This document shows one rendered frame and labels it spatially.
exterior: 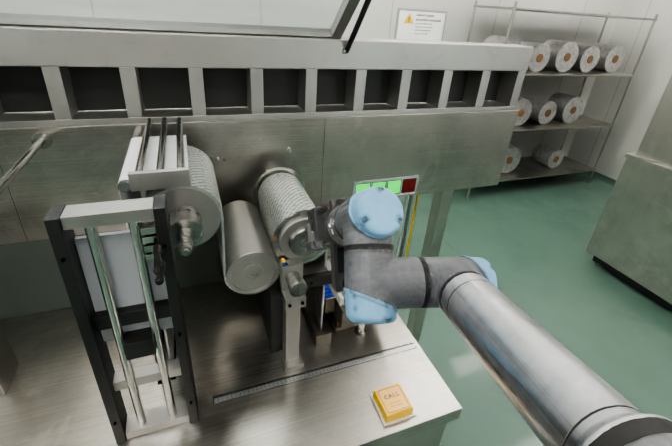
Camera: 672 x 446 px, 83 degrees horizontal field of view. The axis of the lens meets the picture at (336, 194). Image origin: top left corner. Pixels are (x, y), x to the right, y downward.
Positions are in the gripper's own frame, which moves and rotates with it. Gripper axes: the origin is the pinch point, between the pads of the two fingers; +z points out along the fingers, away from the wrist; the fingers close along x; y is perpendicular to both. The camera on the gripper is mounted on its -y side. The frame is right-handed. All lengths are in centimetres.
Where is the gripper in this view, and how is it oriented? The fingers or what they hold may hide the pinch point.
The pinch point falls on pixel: (317, 248)
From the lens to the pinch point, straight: 86.3
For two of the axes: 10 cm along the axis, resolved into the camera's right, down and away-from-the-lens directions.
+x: -9.3, 1.0, -3.4
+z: -3.1, 2.3, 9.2
